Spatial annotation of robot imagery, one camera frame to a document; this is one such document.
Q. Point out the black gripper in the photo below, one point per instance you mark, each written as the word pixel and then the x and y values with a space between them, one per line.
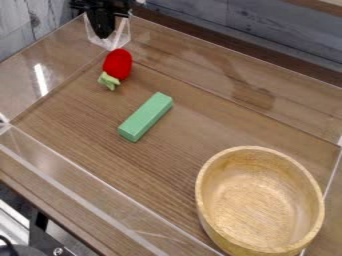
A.
pixel 93 7

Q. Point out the red plush strawberry toy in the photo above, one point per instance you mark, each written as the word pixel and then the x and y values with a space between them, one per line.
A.
pixel 117 68

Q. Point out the wooden bowl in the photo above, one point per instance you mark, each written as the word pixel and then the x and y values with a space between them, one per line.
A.
pixel 260 202

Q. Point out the green rectangular block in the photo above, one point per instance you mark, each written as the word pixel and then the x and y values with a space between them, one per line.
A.
pixel 145 117

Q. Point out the clear acrylic table enclosure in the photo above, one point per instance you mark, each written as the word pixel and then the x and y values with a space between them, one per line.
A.
pixel 123 194

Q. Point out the clear acrylic corner bracket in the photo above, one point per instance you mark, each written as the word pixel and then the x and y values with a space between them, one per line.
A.
pixel 119 37

